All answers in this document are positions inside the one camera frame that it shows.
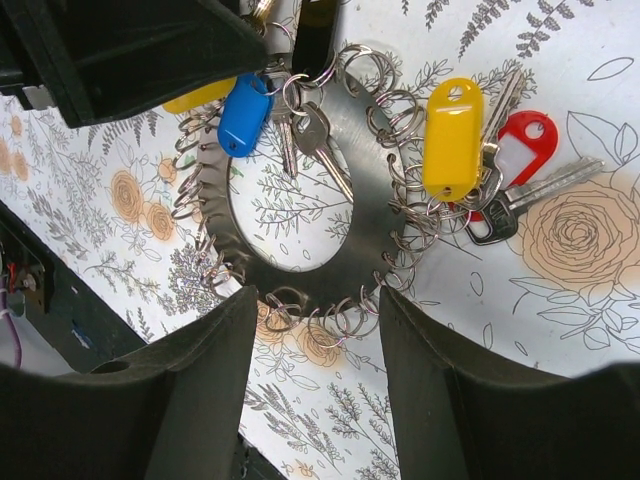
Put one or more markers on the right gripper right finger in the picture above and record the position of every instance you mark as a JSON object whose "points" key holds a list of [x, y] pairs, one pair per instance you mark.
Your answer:
{"points": [[461, 411]]}

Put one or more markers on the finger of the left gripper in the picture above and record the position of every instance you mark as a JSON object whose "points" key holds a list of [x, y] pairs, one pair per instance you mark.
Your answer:
{"points": [[102, 61]]}

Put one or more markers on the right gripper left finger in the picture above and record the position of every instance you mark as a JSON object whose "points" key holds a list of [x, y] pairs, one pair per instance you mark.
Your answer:
{"points": [[169, 410]]}

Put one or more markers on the yellow key tag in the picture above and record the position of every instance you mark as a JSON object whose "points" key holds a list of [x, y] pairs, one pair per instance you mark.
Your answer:
{"points": [[452, 140], [200, 96]]}

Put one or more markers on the blue key tag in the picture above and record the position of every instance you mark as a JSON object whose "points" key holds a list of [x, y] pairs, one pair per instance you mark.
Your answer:
{"points": [[245, 110]]}

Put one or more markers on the black key tag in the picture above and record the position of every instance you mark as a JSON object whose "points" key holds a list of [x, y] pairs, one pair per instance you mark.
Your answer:
{"points": [[314, 44]]}

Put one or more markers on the yellow key tag top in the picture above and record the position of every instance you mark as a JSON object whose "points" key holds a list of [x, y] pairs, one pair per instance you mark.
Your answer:
{"points": [[452, 140]]}

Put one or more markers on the red key tag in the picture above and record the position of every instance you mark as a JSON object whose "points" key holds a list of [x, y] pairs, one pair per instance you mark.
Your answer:
{"points": [[522, 146]]}

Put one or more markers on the floral table mat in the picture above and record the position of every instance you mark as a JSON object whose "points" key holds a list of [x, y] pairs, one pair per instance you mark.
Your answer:
{"points": [[561, 296]]}

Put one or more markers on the silver key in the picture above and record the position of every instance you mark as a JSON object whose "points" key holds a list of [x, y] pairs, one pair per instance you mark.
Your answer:
{"points": [[540, 192]]}

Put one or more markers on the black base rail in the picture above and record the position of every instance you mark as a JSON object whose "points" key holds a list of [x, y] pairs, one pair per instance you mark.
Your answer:
{"points": [[62, 308]]}

